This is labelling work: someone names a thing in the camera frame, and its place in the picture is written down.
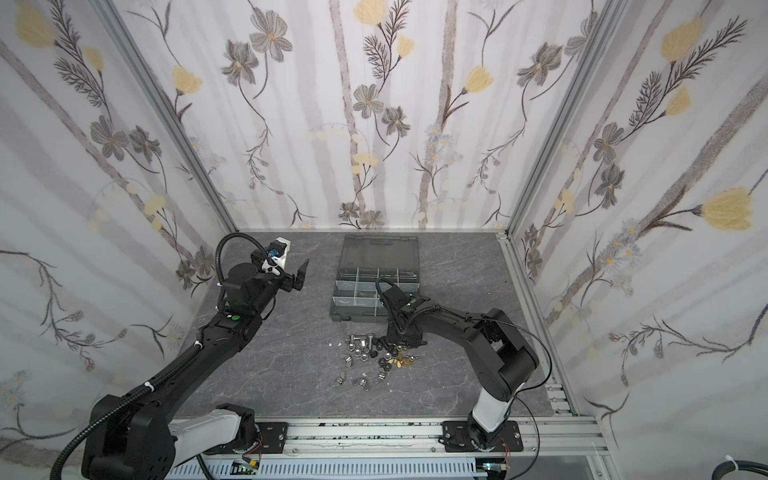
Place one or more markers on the green plastic organizer box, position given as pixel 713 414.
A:
pixel 369 264

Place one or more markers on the white slotted cable duct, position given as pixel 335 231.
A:
pixel 348 468

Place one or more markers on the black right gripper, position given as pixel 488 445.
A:
pixel 399 315

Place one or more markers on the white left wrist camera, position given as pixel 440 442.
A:
pixel 277 253

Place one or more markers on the brass wing nut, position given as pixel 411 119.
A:
pixel 401 361

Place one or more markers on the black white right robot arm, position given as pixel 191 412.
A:
pixel 500 356

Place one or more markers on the black nut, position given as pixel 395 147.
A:
pixel 384 365

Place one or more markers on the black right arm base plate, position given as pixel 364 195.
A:
pixel 465 437

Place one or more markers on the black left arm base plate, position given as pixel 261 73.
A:
pixel 271 437

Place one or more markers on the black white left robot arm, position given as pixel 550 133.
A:
pixel 130 437

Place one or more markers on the aluminium front rail frame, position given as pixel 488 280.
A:
pixel 555 447

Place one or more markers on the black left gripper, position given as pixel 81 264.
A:
pixel 288 282

